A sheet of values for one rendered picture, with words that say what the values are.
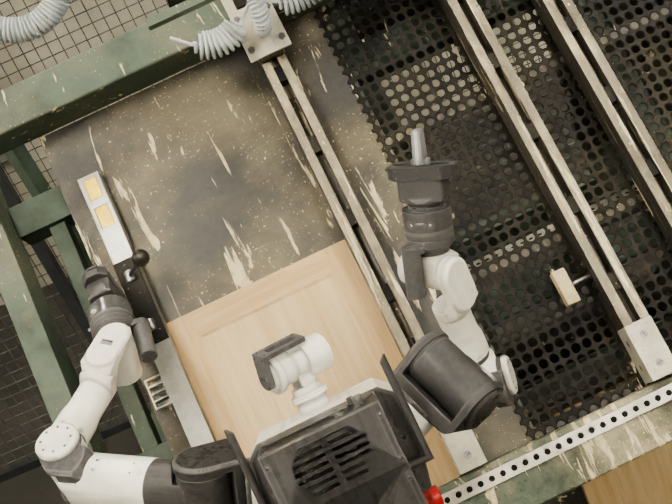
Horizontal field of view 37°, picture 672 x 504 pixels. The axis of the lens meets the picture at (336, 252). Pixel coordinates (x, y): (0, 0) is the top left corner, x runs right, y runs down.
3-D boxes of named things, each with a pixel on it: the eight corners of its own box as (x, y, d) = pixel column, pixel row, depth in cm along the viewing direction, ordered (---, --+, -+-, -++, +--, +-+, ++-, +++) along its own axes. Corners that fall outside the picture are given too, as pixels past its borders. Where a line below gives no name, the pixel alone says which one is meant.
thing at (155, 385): (159, 411, 217) (155, 410, 214) (146, 382, 219) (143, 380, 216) (175, 403, 217) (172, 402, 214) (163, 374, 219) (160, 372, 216)
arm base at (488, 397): (512, 398, 167) (501, 383, 157) (458, 453, 167) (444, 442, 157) (449, 339, 174) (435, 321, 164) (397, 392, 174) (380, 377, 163)
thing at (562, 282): (566, 308, 216) (568, 305, 213) (549, 275, 218) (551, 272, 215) (578, 302, 216) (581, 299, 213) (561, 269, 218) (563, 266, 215)
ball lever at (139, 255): (123, 288, 218) (137, 264, 207) (117, 272, 219) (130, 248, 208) (139, 283, 220) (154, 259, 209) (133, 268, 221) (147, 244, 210)
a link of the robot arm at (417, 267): (463, 223, 178) (470, 283, 181) (419, 217, 185) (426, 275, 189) (421, 242, 171) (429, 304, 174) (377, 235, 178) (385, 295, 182)
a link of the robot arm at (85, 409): (90, 410, 192) (40, 494, 178) (69, 374, 185) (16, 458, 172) (137, 415, 188) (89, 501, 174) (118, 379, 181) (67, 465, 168)
